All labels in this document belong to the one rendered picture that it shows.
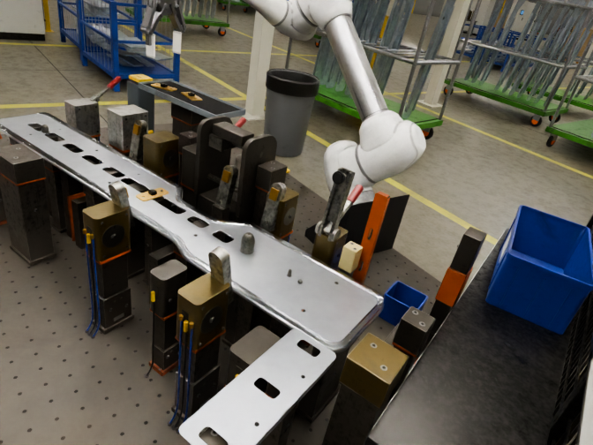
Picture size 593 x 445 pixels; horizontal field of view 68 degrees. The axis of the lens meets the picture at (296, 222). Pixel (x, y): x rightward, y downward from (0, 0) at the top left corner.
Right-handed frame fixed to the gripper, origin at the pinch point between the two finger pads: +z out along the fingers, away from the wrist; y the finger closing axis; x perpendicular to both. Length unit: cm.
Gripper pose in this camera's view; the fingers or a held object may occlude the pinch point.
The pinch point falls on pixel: (164, 51)
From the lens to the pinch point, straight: 160.8
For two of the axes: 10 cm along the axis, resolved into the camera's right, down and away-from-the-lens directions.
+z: -1.6, 8.5, 5.0
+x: 9.1, 3.3, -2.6
